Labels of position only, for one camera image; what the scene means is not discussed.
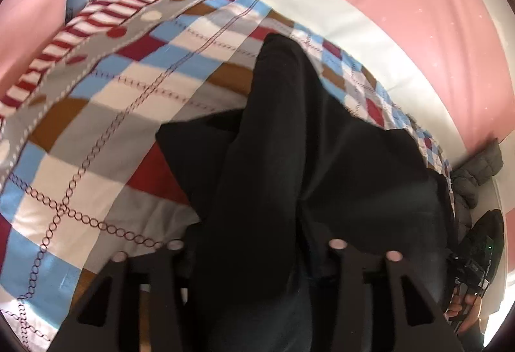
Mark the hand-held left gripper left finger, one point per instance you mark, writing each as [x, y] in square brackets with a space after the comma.
[169, 267]

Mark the dark grey quilted jacket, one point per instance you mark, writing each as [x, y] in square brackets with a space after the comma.
[478, 171]

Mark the person's right hand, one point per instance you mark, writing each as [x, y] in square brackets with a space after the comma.
[471, 307]

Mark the white mattress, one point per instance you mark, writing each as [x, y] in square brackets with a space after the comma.
[322, 6]

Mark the checkered blanket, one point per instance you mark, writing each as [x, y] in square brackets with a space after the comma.
[120, 126]

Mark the black garment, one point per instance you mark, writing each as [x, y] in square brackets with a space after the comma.
[281, 135]

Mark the person's right forearm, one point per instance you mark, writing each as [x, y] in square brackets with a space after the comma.
[470, 338]

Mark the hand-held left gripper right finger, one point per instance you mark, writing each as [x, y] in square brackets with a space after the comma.
[342, 267]

